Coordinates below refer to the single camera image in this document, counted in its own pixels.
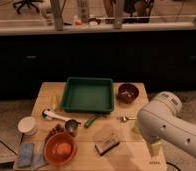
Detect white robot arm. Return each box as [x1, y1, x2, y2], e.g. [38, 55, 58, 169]
[137, 91, 196, 158]

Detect green plastic tray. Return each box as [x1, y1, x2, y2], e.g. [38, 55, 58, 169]
[61, 77, 114, 114]

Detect light green cup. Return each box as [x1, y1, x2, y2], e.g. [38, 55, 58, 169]
[134, 120, 140, 134]

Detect metal fork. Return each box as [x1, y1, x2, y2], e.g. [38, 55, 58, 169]
[117, 116, 137, 123]

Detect dark red bowl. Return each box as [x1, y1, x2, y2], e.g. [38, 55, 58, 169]
[117, 83, 139, 104]

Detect small metal cup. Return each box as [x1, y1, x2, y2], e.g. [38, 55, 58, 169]
[65, 119, 80, 137]

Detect orange bowl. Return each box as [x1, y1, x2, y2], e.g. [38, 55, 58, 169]
[44, 132, 77, 166]

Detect brown chocolate pieces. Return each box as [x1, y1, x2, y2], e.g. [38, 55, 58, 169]
[45, 124, 64, 141]

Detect yellow-green small stick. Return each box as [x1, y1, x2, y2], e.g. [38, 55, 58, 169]
[52, 94, 58, 110]

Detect blue cloth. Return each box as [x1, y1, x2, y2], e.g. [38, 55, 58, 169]
[17, 143, 47, 170]

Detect white cup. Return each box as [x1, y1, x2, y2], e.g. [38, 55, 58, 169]
[18, 116, 38, 136]

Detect black office chair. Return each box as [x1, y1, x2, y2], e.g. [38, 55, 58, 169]
[13, 0, 44, 14]

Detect white handled utensil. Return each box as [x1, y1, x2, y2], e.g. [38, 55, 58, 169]
[42, 109, 69, 121]

